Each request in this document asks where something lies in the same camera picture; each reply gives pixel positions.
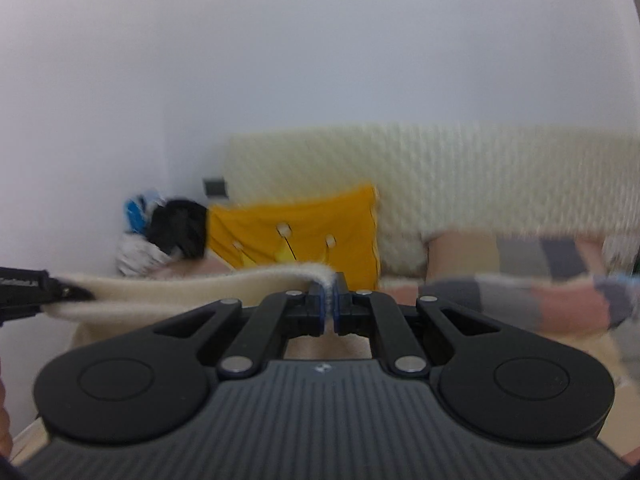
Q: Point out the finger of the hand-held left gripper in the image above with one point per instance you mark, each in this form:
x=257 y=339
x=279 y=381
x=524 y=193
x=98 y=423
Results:
x=72 y=292

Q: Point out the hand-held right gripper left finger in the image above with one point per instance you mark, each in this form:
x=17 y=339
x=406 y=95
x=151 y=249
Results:
x=315 y=310

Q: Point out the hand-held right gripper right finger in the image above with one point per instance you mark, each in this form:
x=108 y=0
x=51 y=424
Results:
x=341 y=310

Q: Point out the cream knit sweater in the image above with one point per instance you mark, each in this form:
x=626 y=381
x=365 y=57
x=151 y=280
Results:
x=200 y=285

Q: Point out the person's left forearm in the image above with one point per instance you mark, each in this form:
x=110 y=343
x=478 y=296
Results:
x=5 y=410

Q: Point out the white clothes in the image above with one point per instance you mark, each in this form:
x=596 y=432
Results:
x=140 y=255

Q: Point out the black clothes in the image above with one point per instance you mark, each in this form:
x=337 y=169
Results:
x=180 y=225

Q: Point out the patchwork bed sheet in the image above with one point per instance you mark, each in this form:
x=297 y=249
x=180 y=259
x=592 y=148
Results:
x=395 y=291

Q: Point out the white fluffy pillow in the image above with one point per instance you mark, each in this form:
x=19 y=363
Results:
x=402 y=252

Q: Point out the yellow crown pillow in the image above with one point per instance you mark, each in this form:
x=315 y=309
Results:
x=310 y=225

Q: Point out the blue plastic item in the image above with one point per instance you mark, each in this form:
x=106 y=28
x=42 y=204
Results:
x=137 y=212

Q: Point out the patchwork duvet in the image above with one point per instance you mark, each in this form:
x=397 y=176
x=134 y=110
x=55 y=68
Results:
x=525 y=300

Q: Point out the cream quilted headboard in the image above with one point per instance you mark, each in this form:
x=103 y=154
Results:
x=475 y=175

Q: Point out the grey wall socket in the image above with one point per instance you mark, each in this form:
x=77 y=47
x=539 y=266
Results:
x=215 y=187

